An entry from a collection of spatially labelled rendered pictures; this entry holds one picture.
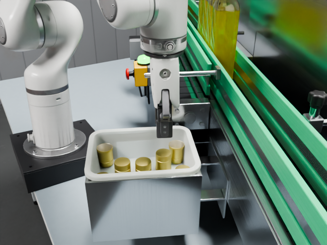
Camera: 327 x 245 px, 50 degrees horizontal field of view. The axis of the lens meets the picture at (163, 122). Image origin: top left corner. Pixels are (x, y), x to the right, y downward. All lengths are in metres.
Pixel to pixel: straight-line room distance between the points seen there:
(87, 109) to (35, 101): 0.46
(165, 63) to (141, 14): 0.10
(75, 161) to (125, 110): 0.45
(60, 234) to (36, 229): 1.12
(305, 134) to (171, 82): 0.24
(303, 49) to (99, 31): 2.85
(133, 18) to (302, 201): 0.35
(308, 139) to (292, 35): 0.32
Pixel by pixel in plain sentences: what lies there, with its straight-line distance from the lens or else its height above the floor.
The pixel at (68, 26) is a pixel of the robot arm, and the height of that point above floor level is 1.17.
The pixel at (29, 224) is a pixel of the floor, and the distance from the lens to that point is 2.10.
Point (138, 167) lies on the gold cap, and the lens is 0.73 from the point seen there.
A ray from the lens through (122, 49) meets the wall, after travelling 3.63.
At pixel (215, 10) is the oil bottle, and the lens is 0.89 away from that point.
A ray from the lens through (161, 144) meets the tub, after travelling 0.81.
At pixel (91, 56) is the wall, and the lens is 3.53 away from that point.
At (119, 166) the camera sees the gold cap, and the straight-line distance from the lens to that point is 0.73.
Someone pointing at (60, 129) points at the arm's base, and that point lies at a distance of 1.07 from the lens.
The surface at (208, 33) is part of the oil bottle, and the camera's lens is 0.97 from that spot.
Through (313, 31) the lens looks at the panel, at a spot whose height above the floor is 1.23.
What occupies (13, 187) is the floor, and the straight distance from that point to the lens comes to 2.38.
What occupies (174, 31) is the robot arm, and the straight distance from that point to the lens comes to 0.61.
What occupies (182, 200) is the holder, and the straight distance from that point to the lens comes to 0.71.
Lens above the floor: 1.41
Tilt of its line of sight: 30 degrees down
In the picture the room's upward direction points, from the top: straight up
